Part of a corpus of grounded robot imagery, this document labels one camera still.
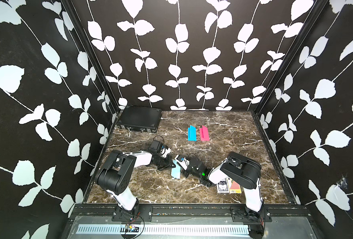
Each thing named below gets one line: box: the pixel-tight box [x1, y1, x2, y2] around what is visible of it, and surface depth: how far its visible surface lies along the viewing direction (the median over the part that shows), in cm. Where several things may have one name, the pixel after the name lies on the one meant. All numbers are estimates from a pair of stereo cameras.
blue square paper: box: [187, 124, 197, 142], surface depth 106 cm
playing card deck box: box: [216, 177, 230, 194], surface depth 83 cm
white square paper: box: [171, 158, 181, 180], surface depth 88 cm
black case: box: [116, 104, 163, 133], surface depth 117 cm
